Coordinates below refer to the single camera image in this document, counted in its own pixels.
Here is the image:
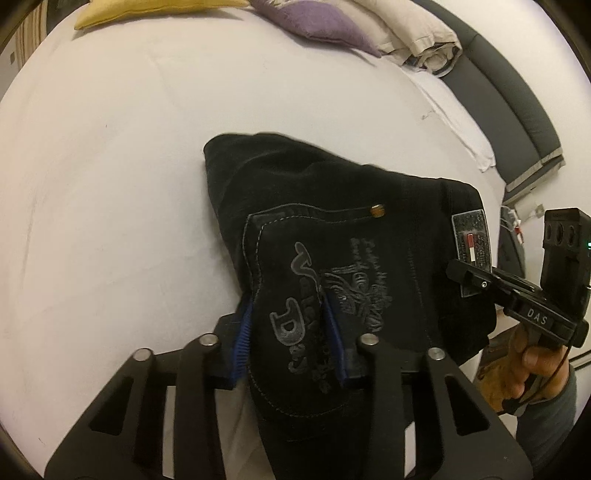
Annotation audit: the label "dark grey padded headboard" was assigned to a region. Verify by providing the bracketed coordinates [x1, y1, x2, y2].
[438, 0, 566, 206]

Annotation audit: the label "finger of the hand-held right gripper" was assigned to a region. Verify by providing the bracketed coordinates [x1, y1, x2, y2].
[445, 260, 543, 308]

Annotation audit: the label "thin black cable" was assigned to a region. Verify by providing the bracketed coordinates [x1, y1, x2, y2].
[499, 344, 570, 416]

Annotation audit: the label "purple cushion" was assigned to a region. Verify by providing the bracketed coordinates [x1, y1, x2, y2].
[249, 0, 384, 58]

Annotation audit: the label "beige folded duvet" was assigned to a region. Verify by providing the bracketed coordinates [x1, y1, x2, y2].
[355, 0, 462, 77]

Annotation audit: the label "white pillow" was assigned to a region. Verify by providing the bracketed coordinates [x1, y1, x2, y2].
[406, 69, 497, 172]

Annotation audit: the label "white charging cable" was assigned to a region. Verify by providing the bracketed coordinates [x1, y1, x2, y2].
[501, 205, 546, 245]

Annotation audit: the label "person's right hand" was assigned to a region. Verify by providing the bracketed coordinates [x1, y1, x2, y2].
[508, 323, 574, 408]

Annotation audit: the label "white bed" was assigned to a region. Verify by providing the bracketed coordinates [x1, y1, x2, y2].
[0, 0, 522, 480]

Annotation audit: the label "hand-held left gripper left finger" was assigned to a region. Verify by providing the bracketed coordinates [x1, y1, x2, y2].
[44, 300, 254, 480]

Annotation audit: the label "yellow cushion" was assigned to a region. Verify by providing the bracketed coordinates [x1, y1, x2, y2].
[74, 0, 252, 31]

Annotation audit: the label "black pants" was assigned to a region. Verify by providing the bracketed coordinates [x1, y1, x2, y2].
[203, 133, 497, 480]

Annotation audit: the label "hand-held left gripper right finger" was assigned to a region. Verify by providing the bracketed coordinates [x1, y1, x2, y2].
[323, 295, 532, 480]

